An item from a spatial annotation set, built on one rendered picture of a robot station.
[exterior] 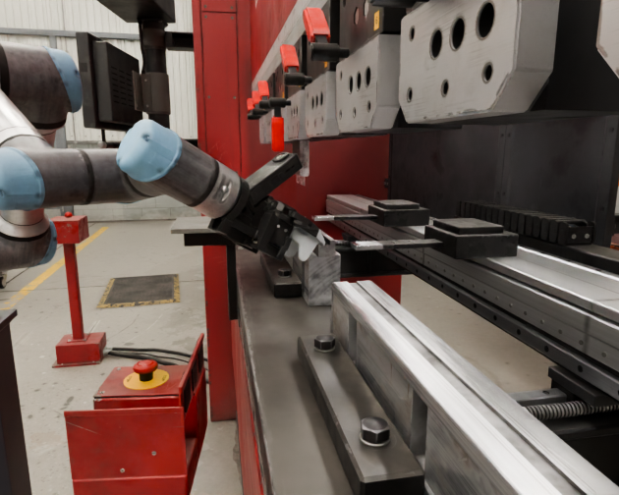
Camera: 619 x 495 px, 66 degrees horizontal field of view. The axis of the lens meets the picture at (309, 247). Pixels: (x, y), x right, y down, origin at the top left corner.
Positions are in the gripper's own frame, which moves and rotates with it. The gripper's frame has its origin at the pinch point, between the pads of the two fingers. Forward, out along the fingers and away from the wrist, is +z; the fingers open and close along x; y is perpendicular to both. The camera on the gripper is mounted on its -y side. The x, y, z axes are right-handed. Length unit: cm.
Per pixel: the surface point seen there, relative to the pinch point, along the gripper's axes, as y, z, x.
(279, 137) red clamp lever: -15.3, -7.8, -12.3
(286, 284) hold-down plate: 9.0, 5.4, -9.6
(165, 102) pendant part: -57, 25, -166
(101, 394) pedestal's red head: 36.8, -18.1, -13.1
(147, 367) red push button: 30.8, -13.4, -11.7
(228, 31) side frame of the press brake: -73, 12, -103
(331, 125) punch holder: -10.4, -18.0, 13.6
